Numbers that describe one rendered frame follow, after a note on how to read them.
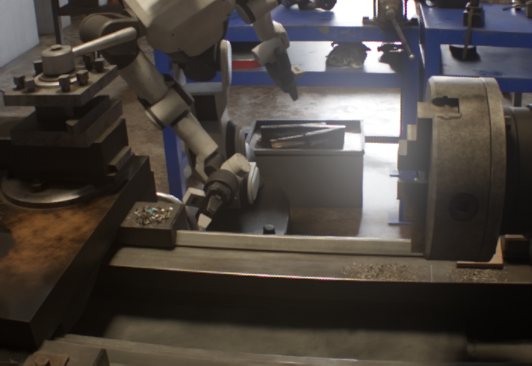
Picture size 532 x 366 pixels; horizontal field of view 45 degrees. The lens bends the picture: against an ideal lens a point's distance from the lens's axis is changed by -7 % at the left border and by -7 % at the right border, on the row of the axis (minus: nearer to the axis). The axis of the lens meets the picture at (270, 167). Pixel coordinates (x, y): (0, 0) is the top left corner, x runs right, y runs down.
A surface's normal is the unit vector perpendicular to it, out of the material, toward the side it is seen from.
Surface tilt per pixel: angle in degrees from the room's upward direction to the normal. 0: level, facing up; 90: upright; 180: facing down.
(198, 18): 124
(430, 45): 90
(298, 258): 0
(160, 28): 106
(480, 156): 58
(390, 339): 18
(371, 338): 1
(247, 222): 0
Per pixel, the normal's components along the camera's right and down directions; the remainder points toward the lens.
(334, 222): -0.04, -0.90
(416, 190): -0.16, -0.15
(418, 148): -0.12, 0.78
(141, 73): 0.44, 0.46
